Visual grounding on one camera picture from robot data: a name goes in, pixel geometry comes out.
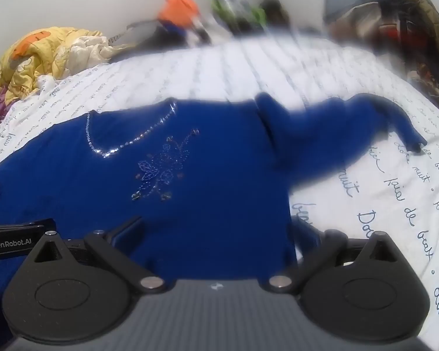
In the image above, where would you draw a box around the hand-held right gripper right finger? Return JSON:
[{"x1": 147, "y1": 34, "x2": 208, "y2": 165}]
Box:
[{"x1": 265, "y1": 216, "x2": 407, "y2": 295}]

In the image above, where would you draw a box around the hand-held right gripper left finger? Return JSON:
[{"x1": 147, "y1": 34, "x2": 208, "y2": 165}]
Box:
[{"x1": 31, "y1": 216, "x2": 167, "y2": 295}]

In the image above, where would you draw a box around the blue beaded sweater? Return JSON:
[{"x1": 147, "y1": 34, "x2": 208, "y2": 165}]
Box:
[{"x1": 0, "y1": 93, "x2": 428, "y2": 351}]

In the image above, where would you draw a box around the dark clothes pile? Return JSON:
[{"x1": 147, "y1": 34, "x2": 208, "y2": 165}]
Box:
[{"x1": 110, "y1": 20, "x2": 210, "y2": 63}]

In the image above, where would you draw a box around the mixed clothes heap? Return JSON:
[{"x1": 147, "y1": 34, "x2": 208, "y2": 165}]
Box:
[{"x1": 325, "y1": 2, "x2": 439, "y2": 110}]

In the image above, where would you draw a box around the white script-printed bedspread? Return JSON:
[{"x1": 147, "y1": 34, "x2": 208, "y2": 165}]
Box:
[{"x1": 0, "y1": 31, "x2": 439, "y2": 351}]

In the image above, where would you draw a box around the yellow quilt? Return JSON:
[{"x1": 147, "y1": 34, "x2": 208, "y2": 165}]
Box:
[{"x1": 0, "y1": 27, "x2": 112, "y2": 105}]

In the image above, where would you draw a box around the red garment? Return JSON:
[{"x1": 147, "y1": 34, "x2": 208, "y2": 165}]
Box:
[{"x1": 382, "y1": 24, "x2": 412, "y2": 44}]

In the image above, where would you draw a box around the green cloth item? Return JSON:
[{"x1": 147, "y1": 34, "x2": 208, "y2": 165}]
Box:
[{"x1": 210, "y1": 0, "x2": 267, "y2": 26}]

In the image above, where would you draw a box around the dark brown hat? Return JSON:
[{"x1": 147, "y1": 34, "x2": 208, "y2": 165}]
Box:
[{"x1": 260, "y1": 0, "x2": 290, "y2": 28}]

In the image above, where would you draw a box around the orange bag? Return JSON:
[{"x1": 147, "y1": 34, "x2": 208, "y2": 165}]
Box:
[{"x1": 157, "y1": 0, "x2": 200, "y2": 28}]

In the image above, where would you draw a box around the grey framed panel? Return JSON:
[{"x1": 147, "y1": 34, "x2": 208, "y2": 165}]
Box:
[{"x1": 324, "y1": 0, "x2": 368, "y2": 23}]

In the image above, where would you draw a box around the brown padded jacket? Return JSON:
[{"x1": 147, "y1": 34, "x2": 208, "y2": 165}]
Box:
[{"x1": 366, "y1": 0, "x2": 439, "y2": 59}]

